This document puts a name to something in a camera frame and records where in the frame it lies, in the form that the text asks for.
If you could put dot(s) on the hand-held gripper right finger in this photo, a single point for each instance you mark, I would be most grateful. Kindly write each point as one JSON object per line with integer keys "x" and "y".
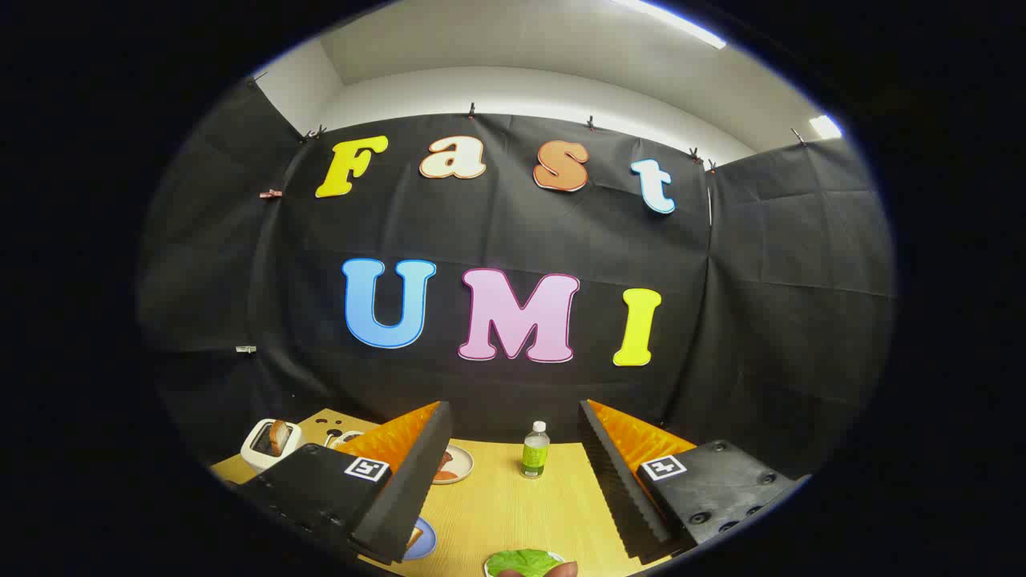
{"x": 617, "y": 497}

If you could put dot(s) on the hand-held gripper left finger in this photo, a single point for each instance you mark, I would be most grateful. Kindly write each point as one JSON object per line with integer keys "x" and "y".
{"x": 405, "y": 497}

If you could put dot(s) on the green lettuce leaf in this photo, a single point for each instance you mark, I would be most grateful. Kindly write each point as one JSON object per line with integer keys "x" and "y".
{"x": 521, "y": 562}

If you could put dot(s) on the bread slice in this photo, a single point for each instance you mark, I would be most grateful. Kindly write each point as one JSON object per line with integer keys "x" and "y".
{"x": 279, "y": 437}
{"x": 414, "y": 537}

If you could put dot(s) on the red tomato slice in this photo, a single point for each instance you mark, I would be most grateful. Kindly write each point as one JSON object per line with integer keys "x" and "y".
{"x": 446, "y": 476}

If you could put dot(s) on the blue plate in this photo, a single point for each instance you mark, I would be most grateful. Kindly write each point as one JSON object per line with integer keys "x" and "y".
{"x": 427, "y": 541}

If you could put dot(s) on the brown meat patty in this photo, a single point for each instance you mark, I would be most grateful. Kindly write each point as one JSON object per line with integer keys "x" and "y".
{"x": 446, "y": 461}

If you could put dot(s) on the white round plate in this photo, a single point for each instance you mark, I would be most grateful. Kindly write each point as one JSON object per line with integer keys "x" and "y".
{"x": 463, "y": 465}

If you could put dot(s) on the white divided seasoning tray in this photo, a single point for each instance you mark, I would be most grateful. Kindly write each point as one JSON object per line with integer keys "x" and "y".
{"x": 351, "y": 437}

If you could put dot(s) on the green label plastic bottle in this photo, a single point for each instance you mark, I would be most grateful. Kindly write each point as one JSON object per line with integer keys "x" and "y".
{"x": 535, "y": 457}

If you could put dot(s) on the white square plate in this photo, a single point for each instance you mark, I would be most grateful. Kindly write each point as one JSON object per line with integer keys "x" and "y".
{"x": 486, "y": 569}

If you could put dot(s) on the white toaster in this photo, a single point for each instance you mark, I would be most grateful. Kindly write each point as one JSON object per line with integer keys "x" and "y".
{"x": 255, "y": 458}

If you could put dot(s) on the black backdrop cloth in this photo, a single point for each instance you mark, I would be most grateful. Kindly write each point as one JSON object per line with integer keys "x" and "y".
{"x": 521, "y": 232}

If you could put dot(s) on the ceiling light panel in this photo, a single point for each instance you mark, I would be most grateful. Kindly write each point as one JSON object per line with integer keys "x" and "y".
{"x": 826, "y": 127}

